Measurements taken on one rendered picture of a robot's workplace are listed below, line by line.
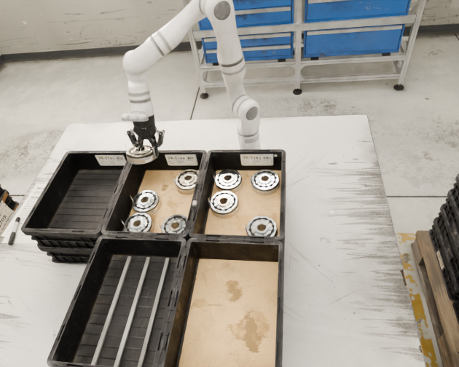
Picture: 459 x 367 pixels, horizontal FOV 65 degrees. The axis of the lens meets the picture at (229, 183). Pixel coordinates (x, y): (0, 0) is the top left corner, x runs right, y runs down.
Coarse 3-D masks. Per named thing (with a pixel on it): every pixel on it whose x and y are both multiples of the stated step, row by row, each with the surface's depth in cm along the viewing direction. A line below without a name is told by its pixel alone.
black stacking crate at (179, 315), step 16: (192, 256) 113; (208, 256) 117; (224, 256) 116; (240, 256) 115; (256, 256) 113; (272, 256) 112; (192, 272) 113; (192, 288) 112; (176, 320) 98; (176, 336) 98; (176, 352) 98
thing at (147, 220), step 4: (132, 216) 130; (136, 216) 129; (140, 216) 129; (144, 216) 129; (148, 216) 129; (128, 220) 129; (132, 220) 128; (144, 220) 128; (148, 220) 128; (124, 224) 128; (128, 224) 127; (144, 224) 126; (148, 224) 127; (124, 228) 127; (128, 228) 126; (144, 228) 125; (148, 228) 125
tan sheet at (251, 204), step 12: (216, 192) 136; (240, 192) 135; (252, 192) 134; (276, 192) 133; (240, 204) 131; (252, 204) 131; (264, 204) 130; (276, 204) 129; (240, 216) 128; (252, 216) 127; (276, 216) 126; (216, 228) 126; (228, 228) 125; (240, 228) 124
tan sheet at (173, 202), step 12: (144, 180) 146; (156, 180) 145; (168, 180) 144; (156, 192) 140; (168, 192) 140; (180, 192) 139; (168, 204) 136; (180, 204) 135; (156, 216) 132; (168, 216) 132; (156, 228) 129
